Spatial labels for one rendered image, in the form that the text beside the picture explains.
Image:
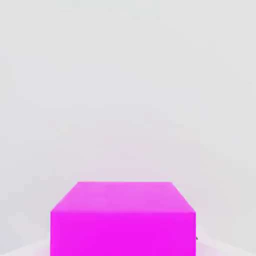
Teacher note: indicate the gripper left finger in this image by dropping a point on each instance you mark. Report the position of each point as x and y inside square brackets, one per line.
[38, 250]

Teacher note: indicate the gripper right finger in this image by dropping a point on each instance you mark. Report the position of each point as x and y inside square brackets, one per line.
[208, 249]

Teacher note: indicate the small magenta cube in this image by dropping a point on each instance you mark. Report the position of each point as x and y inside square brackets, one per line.
[123, 230]

